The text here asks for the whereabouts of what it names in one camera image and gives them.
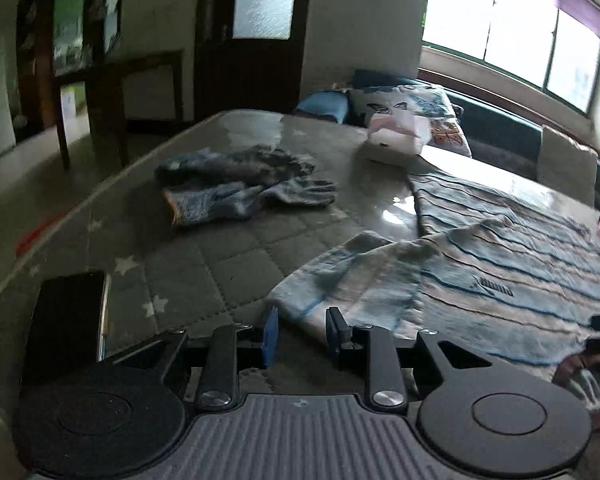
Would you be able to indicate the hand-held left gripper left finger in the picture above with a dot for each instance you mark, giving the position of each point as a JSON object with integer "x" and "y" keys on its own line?
{"x": 270, "y": 336}

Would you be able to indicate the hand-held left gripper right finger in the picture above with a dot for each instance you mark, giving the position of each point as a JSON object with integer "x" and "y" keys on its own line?
{"x": 334, "y": 336}

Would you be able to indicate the blue white striped sweater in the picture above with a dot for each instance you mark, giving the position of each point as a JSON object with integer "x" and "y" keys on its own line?
{"x": 480, "y": 270}

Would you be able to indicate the person's right hand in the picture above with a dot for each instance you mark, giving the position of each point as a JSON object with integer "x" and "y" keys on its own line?
{"x": 585, "y": 385}

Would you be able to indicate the grey quilted star mat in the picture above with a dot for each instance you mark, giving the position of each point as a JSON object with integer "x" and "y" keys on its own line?
{"x": 190, "y": 255}

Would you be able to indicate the grey knit glove orange cuff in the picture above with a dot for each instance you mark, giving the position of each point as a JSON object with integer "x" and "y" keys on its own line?
{"x": 220, "y": 202}

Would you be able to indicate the white cushion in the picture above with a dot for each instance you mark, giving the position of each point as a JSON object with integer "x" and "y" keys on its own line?
{"x": 566, "y": 162}

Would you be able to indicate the black smartphone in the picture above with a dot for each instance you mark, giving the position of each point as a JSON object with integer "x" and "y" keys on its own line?
{"x": 67, "y": 320}

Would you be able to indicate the white tissue box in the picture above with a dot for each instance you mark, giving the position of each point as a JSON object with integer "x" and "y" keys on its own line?
{"x": 395, "y": 140}

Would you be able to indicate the dark sofa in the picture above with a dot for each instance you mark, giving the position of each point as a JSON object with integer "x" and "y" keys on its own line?
{"x": 500, "y": 130}

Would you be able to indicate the blue pillow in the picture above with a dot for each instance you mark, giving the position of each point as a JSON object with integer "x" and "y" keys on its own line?
{"x": 322, "y": 106}

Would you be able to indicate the butterfly print pillow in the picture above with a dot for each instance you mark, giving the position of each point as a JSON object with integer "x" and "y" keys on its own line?
{"x": 410, "y": 102}

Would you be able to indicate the dark wooden door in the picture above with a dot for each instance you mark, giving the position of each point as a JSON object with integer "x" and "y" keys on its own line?
{"x": 252, "y": 60}

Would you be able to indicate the dark wooden table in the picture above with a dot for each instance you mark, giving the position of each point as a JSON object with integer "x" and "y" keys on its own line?
{"x": 130, "y": 90}

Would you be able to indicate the large window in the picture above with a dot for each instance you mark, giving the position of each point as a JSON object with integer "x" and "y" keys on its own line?
{"x": 510, "y": 30}

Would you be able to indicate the dark wooden glass cabinet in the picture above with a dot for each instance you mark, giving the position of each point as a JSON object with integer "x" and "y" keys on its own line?
{"x": 65, "y": 40}

